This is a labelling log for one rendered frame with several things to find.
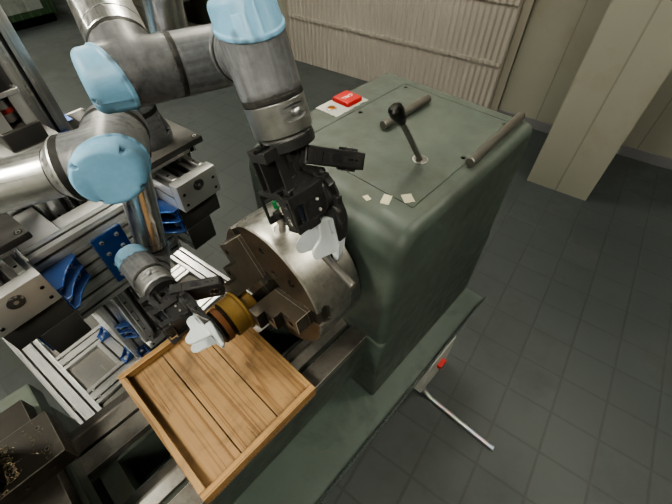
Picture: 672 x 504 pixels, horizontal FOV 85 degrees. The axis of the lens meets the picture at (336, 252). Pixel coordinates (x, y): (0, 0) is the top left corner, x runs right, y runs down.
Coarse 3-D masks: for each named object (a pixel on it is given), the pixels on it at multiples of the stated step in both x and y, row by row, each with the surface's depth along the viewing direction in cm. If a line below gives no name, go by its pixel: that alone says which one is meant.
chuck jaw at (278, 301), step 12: (276, 288) 79; (264, 300) 77; (276, 300) 76; (288, 300) 76; (252, 312) 75; (264, 312) 75; (276, 312) 74; (288, 312) 73; (300, 312) 73; (312, 312) 73; (324, 312) 75; (264, 324) 76; (276, 324) 74; (288, 324) 75; (300, 324) 72
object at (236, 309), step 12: (228, 300) 75; (240, 300) 76; (252, 300) 77; (216, 312) 73; (228, 312) 73; (240, 312) 74; (216, 324) 72; (228, 324) 73; (240, 324) 74; (252, 324) 76; (228, 336) 73
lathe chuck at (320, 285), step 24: (264, 216) 75; (264, 240) 70; (288, 240) 71; (264, 264) 77; (288, 264) 69; (312, 264) 71; (288, 288) 75; (312, 288) 70; (336, 288) 74; (336, 312) 77; (312, 336) 81
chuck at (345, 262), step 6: (270, 204) 80; (342, 252) 75; (342, 258) 74; (348, 258) 75; (342, 264) 74; (348, 264) 75; (348, 270) 75; (354, 270) 76; (354, 276) 77; (348, 288) 77; (354, 288) 78; (354, 294) 79; (354, 300) 81
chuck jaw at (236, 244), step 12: (228, 240) 77; (240, 240) 77; (228, 252) 76; (240, 252) 77; (252, 252) 79; (228, 264) 79; (240, 264) 77; (252, 264) 78; (240, 276) 77; (252, 276) 78; (264, 276) 80; (228, 288) 76; (240, 288) 76
